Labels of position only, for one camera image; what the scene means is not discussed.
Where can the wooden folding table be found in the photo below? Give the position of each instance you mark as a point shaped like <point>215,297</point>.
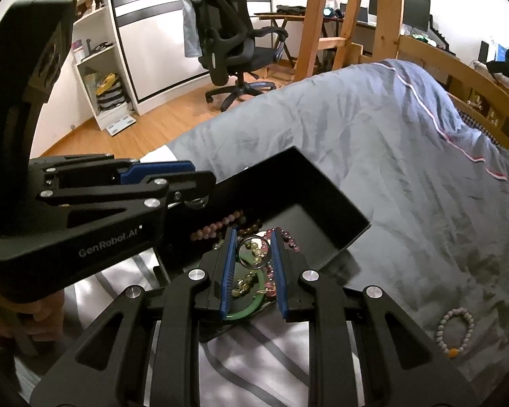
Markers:
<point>280,17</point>

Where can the grey garment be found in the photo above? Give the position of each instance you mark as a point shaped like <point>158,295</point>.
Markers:
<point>191,21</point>

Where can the green jade bangle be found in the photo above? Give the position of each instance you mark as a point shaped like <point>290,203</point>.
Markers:
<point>254,308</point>

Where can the white bathroom scale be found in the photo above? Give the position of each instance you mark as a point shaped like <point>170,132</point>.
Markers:
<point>121,123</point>

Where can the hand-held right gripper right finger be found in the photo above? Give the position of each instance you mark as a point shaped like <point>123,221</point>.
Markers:
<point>278,280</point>

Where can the wooden ladder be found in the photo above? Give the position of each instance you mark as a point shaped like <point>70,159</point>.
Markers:
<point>311,29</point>

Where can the black cloth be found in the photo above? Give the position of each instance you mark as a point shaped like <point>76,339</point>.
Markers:
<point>292,8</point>

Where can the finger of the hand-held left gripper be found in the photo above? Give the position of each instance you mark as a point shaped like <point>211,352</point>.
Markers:
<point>152,169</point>
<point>110,195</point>

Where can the white wardrobe with black stripes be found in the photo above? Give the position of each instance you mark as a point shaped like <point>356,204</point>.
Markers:
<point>152,29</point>

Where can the white grey-striped bed sheet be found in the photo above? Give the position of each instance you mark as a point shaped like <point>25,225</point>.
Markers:
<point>258,347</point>

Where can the wooden bed frame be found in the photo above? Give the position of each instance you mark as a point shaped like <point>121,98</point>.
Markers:
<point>428,57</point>

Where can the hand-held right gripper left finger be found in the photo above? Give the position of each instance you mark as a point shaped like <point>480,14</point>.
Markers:
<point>228,280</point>

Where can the white open shelf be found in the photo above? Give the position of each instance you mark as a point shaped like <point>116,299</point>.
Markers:
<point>89,51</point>

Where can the black storage box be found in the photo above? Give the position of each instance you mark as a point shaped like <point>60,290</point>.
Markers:
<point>314,229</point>

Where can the grey duvet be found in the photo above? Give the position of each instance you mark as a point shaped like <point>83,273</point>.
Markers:
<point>407,178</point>

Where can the black computer monitor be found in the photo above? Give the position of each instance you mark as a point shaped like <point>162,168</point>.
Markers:
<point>384,2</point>
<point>416,8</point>

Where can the black office chair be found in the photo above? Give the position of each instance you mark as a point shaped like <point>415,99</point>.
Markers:
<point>233,51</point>

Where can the person's left hand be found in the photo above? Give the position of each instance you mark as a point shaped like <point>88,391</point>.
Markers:
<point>38,320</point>

